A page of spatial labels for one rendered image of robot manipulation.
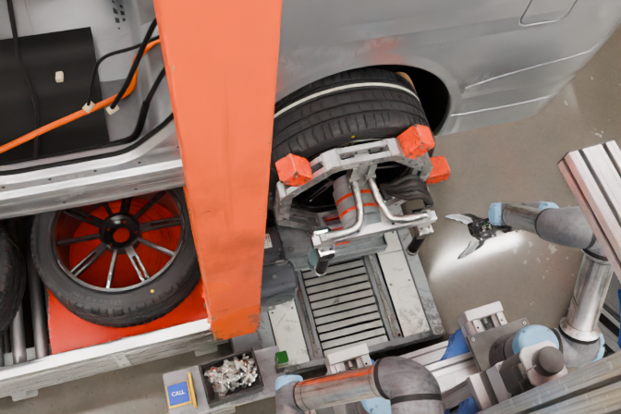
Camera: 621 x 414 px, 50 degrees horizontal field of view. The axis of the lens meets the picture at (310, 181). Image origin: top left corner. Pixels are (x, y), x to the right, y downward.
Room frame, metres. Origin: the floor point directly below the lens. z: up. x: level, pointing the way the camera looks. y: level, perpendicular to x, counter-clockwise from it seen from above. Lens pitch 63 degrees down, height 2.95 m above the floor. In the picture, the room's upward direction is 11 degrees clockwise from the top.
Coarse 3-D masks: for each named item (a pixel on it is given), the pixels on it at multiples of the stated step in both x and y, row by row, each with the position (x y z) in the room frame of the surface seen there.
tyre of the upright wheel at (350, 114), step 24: (360, 72) 1.33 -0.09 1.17; (384, 72) 1.37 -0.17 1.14; (288, 96) 1.21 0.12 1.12; (336, 96) 1.22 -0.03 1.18; (360, 96) 1.23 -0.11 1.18; (384, 96) 1.26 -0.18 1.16; (408, 96) 1.33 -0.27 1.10; (288, 120) 1.13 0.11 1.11; (312, 120) 1.13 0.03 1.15; (336, 120) 1.13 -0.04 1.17; (360, 120) 1.14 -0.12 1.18; (384, 120) 1.17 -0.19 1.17; (408, 120) 1.21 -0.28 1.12; (288, 144) 1.06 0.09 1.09; (312, 144) 1.05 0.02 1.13; (336, 144) 1.08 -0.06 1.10
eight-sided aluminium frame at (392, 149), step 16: (368, 144) 1.10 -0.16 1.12; (384, 144) 1.11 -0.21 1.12; (400, 144) 1.13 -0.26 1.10; (320, 160) 1.02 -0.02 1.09; (336, 160) 1.02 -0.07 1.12; (352, 160) 1.03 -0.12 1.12; (368, 160) 1.04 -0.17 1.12; (384, 160) 1.07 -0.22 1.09; (400, 160) 1.09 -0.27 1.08; (416, 160) 1.12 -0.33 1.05; (320, 176) 0.98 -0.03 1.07; (288, 192) 0.94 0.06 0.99; (288, 208) 0.94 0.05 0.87; (288, 224) 0.94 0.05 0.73; (304, 224) 0.97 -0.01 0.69; (320, 224) 1.01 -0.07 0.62; (336, 224) 1.03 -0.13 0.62
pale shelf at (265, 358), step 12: (264, 348) 0.55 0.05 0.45; (276, 348) 0.56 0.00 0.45; (264, 360) 0.51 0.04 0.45; (168, 372) 0.40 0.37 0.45; (180, 372) 0.41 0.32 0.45; (192, 372) 0.41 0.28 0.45; (264, 372) 0.46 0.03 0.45; (168, 384) 0.36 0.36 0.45; (264, 384) 0.42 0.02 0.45; (204, 396) 0.34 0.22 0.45; (252, 396) 0.37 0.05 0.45; (264, 396) 0.38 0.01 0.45; (168, 408) 0.28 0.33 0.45; (180, 408) 0.29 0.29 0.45; (192, 408) 0.29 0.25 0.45; (204, 408) 0.30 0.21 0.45; (216, 408) 0.31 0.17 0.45
